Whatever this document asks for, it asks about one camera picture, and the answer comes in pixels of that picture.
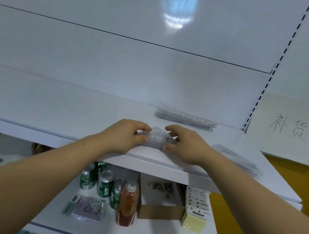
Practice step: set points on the person's right hand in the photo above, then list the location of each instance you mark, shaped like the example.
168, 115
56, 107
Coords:
190, 148

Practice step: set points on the person's left hand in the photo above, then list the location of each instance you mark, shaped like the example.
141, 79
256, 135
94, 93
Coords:
121, 136

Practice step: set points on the person's left thumb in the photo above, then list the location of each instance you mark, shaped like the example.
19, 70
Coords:
142, 140

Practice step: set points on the person's right thumb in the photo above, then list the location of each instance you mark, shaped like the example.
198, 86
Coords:
170, 147

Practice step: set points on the bundle of clear packets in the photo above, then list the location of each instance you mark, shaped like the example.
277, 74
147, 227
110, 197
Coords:
157, 139

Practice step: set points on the person's right forearm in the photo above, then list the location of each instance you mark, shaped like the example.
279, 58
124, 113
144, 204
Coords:
260, 209

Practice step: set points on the person's left forearm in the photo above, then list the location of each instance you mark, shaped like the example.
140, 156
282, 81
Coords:
26, 176

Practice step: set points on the neat stack of clear packets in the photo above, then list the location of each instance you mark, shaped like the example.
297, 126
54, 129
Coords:
185, 117

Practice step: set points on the small metal parts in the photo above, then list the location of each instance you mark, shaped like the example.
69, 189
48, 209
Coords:
161, 188

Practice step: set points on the green drink can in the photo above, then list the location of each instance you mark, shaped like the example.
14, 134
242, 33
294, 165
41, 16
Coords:
116, 196
88, 179
101, 166
105, 183

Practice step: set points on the open cardboard box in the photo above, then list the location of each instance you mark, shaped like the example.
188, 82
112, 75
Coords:
159, 204

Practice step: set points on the row of white card boxes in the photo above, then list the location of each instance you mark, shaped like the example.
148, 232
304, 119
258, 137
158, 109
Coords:
198, 202

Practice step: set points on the red sauce bottle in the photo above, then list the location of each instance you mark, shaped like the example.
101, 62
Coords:
128, 205

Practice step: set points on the loose pile of clear packets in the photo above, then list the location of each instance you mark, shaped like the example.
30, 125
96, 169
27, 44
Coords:
238, 162

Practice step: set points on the yellow sticky note block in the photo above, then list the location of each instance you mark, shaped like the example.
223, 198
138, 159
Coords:
193, 222

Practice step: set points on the white paper sign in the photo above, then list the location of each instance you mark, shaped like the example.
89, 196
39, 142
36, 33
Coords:
294, 130

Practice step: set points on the slotted white shelf upright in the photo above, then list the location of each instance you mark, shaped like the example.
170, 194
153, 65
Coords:
279, 59

